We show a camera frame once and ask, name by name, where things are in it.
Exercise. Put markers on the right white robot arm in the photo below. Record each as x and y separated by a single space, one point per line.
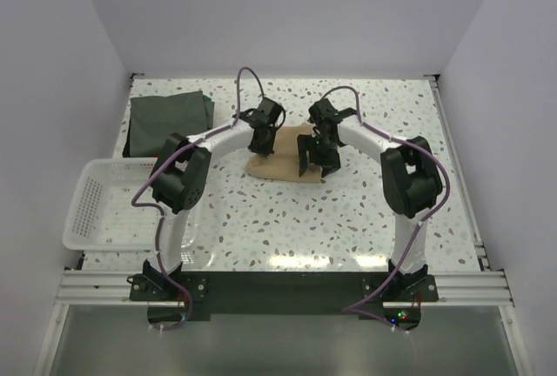
414 184

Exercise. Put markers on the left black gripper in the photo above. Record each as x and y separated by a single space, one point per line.
268 148

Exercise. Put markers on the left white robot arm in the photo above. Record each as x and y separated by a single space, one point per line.
177 183

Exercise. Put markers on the folded grey t-shirt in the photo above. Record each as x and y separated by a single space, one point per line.
154 118

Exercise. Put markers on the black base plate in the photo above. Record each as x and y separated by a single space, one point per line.
198 296

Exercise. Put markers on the aluminium frame rail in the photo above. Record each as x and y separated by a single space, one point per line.
97 330

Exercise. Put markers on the beige t-shirt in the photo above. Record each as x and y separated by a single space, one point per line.
283 163

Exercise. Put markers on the white plastic basket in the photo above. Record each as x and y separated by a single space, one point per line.
101 216

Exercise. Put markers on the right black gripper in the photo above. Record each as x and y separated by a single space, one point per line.
329 164

